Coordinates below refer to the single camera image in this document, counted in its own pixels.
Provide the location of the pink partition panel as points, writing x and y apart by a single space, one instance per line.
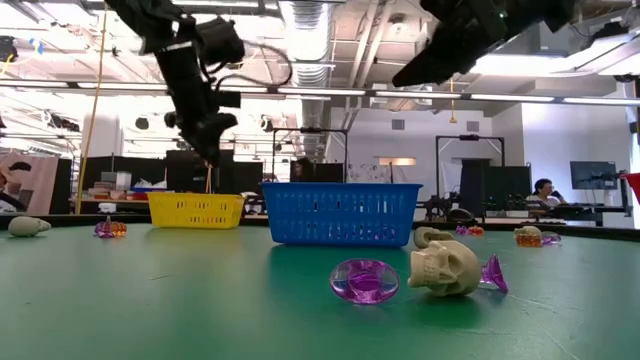
42 185

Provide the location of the yellow plastic basket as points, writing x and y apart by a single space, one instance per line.
195 210

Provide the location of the long ceiling light bar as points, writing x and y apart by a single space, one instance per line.
320 92

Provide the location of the green table mat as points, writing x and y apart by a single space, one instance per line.
150 300

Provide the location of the black metal frame stand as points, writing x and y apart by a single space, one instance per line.
470 137

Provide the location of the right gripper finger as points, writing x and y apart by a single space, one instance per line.
435 65

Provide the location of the stacked storage boxes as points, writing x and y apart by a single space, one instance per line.
116 180

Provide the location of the dark work desk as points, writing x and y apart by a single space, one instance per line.
585 212

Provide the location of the silver ventilation duct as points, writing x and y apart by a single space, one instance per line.
307 50

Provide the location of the black cabinet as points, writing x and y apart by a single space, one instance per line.
500 185

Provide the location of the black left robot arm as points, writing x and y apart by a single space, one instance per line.
150 20

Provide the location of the dark wall monitor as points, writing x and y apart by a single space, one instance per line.
592 175

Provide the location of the blue plastic basket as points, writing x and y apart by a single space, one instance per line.
340 215

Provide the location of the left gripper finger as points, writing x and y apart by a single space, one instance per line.
195 137
220 132

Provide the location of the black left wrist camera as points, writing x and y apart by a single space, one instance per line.
222 42

